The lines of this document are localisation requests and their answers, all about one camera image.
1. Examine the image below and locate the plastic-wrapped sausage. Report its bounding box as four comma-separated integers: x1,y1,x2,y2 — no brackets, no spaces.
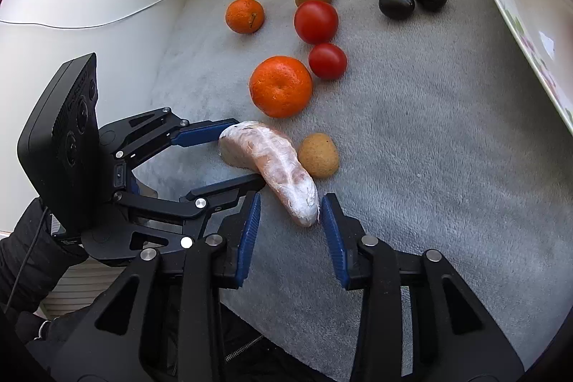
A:
218,121,320,228

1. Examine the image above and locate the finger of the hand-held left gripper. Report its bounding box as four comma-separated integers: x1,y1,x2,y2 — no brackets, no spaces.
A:
83,174,268,269
99,107,243,172

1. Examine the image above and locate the white ribbed panel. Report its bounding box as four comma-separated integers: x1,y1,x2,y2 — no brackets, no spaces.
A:
42,261,130,320

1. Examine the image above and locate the small red tomato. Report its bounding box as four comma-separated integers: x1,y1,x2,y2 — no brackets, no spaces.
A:
308,43,348,81

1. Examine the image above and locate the person's left forearm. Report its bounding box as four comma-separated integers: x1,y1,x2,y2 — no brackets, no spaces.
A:
0,198,89,320

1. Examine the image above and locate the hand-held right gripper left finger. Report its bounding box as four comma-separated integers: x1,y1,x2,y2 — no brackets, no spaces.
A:
54,193,263,382

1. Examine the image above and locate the large red tomato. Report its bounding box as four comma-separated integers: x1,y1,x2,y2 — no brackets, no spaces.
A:
294,0,340,45

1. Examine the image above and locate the small tangerine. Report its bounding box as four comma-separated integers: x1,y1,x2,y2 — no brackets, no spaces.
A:
225,0,265,34

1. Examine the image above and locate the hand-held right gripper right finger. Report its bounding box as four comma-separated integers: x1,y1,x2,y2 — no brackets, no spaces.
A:
320,193,526,382

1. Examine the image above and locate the large tangerine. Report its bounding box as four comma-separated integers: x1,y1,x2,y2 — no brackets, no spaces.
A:
249,55,313,119

